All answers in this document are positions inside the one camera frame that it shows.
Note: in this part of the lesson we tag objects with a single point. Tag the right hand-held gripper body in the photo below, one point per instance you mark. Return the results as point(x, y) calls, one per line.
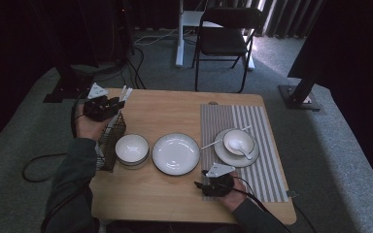
point(220, 186)

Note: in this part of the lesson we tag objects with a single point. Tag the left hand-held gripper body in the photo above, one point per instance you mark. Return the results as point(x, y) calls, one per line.
point(97, 108)

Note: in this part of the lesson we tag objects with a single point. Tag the white chopstick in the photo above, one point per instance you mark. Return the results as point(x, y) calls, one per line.
point(128, 93)
point(114, 119)
point(123, 91)
point(210, 144)

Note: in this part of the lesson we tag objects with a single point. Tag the white plate with dark rim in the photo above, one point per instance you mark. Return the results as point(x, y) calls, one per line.
point(175, 153)
point(220, 153)

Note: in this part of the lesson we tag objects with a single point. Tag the white bowl with dark rim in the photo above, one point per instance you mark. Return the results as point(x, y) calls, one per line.
point(244, 137)
point(131, 149)

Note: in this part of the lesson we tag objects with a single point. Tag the person's left hand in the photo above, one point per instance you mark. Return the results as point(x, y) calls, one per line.
point(90, 129)

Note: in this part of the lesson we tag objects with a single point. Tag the person's right hand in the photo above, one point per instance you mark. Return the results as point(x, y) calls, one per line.
point(239, 197)

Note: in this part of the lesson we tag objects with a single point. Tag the black metal stand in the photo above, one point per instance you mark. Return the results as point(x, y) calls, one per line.
point(64, 87)
point(299, 93)

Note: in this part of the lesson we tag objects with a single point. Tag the grey tape piece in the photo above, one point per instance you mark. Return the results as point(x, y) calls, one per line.
point(292, 193)

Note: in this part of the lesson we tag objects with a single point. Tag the grey striped placemat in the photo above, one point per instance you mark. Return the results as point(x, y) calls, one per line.
point(265, 123)

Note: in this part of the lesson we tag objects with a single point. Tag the black curtain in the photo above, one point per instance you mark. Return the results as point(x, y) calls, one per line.
point(0, 64)
point(353, 48)

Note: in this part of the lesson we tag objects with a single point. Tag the black folding chair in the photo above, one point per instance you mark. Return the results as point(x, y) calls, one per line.
point(223, 42)

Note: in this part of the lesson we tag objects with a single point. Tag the grey curtain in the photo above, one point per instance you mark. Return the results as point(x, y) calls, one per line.
point(288, 16)

